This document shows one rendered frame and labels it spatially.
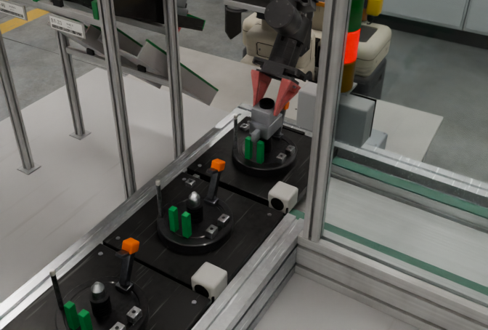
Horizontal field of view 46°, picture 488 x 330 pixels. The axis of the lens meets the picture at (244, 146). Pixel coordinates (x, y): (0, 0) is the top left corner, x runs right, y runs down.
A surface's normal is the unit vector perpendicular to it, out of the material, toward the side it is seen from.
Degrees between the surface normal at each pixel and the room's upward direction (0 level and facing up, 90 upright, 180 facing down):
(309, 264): 90
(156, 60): 90
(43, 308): 0
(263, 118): 91
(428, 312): 90
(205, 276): 0
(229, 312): 0
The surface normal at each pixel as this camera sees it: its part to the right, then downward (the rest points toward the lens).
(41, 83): 0.02, -0.81
